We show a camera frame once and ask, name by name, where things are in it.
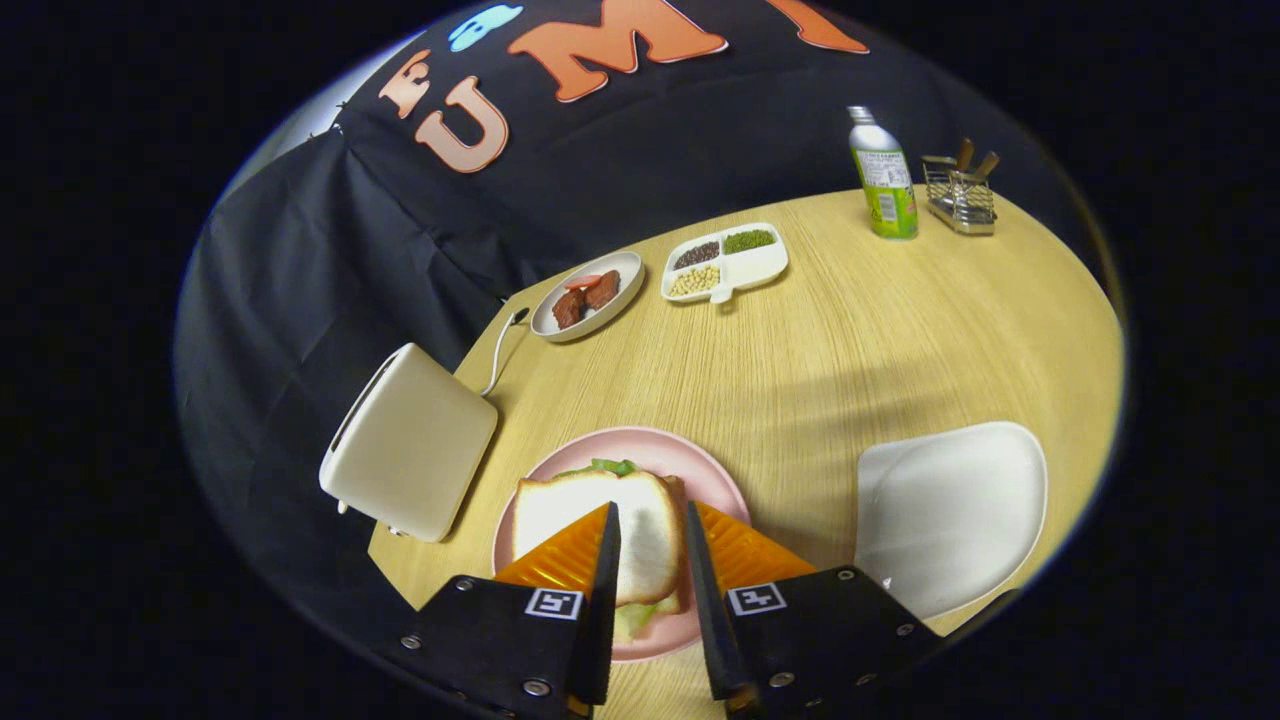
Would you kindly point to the white toaster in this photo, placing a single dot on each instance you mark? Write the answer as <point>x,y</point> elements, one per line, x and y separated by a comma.
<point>415,445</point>

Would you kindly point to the green lettuce leaf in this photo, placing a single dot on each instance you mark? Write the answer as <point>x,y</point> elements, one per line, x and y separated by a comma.
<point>612,466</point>

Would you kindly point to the pile of green beans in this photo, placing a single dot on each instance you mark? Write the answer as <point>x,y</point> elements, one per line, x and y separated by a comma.
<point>749,241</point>

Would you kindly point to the black backdrop cloth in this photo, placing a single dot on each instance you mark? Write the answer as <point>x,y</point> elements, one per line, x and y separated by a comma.
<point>330,250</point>

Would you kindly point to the white divided dish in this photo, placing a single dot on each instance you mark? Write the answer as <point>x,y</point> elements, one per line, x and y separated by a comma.
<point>755,265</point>

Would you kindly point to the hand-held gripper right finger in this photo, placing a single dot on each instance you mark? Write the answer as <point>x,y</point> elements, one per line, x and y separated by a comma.
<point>712,620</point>

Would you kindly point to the silver bottle with green label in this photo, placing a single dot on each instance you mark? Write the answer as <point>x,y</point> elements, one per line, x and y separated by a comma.
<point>885,180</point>

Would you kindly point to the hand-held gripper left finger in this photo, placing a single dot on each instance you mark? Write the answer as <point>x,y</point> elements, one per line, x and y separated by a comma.
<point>597,620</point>

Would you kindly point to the white square plate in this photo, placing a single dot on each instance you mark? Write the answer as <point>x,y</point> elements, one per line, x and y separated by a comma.
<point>950,520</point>

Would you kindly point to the toasted bread slice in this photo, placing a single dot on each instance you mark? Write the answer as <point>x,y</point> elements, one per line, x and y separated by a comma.
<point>650,540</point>

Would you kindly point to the white round plate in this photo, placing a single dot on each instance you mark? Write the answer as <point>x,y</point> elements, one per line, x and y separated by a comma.
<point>625,300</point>

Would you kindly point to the pile of yellow soybeans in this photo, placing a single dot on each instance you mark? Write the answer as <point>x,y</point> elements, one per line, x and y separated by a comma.
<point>693,281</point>

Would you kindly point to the pile of dark red beans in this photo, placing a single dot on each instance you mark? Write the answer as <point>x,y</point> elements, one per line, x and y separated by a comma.
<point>697,254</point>

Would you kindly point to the red sausage slice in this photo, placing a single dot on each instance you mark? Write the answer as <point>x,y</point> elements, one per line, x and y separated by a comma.
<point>582,281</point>

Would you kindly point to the brown meat piece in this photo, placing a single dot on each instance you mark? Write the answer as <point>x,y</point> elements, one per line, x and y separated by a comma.
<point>569,310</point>
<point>603,290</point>

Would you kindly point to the pink plate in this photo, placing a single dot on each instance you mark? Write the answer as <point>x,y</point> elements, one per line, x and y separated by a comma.
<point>700,470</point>

